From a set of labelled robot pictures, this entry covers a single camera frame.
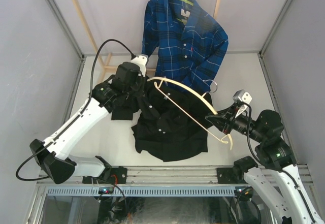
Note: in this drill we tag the left black mount plate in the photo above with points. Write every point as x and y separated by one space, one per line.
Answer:
115 175

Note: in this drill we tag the black mount plate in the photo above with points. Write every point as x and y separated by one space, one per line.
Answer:
226 175
115 175

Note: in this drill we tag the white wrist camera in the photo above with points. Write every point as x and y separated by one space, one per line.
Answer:
241 98
141 61

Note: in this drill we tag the blue plaid shirt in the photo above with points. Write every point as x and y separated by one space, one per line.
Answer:
191 44

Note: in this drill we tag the right black mount plate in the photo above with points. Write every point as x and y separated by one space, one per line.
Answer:
226 175

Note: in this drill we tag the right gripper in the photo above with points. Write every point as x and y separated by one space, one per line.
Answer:
226 121

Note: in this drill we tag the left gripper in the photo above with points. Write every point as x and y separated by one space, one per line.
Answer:
139 92

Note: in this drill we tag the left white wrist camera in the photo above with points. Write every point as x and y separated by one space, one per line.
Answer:
141 61

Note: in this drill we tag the black shirt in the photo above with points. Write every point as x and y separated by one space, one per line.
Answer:
172 125

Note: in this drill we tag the blue slotted cable duct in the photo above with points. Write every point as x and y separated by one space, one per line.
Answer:
142 191

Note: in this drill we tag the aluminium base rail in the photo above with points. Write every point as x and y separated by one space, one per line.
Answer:
181 176

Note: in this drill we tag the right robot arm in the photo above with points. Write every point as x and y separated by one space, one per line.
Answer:
272 169

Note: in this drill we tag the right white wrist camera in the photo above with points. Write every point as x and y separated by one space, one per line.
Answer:
241 98

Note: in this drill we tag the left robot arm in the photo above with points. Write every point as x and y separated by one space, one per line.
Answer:
53 153

